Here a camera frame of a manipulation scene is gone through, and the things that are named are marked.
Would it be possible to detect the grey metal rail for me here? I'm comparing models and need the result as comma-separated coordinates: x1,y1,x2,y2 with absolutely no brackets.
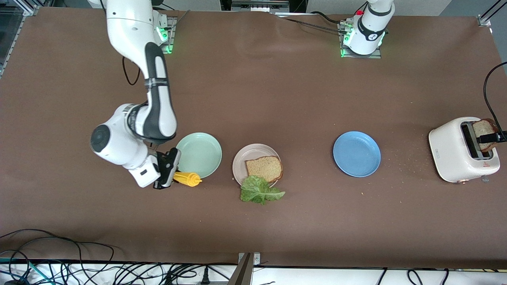
231,0,290,13

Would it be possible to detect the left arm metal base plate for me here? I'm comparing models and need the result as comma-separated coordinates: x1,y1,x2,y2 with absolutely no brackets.
339,22,383,59

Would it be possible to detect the aluminium frame post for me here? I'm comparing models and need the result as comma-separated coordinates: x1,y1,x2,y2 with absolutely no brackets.
0,0,40,78
477,0,507,28

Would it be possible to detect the blue plate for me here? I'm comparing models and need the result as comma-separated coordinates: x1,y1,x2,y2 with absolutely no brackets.
333,131,381,178

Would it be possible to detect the beige plate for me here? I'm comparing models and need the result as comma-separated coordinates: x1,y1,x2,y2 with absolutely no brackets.
232,143,282,187

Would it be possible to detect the green lettuce leaf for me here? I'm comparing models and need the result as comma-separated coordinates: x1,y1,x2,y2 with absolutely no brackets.
240,175,286,205

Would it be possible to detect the brown bread slice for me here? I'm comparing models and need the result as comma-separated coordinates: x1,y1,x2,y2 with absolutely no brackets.
472,118,499,153
245,156,284,184

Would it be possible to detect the yellow squeeze bottle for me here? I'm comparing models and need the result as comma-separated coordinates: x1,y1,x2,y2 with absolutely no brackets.
173,171,203,187

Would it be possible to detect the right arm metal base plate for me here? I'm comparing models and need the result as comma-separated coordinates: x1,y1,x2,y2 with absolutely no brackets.
158,16,177,55

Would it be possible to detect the aluminium post with bracket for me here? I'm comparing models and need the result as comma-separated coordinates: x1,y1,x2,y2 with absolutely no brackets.
227,252,262,285

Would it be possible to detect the mint green plate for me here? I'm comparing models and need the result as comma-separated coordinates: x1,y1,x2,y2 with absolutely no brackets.
175,132,223,179

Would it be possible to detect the teal cable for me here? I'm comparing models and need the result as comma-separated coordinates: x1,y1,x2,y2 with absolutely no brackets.
0,257,54,285

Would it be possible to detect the white toaster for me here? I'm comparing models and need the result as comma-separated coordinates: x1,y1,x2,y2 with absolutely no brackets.
429,116,501,184

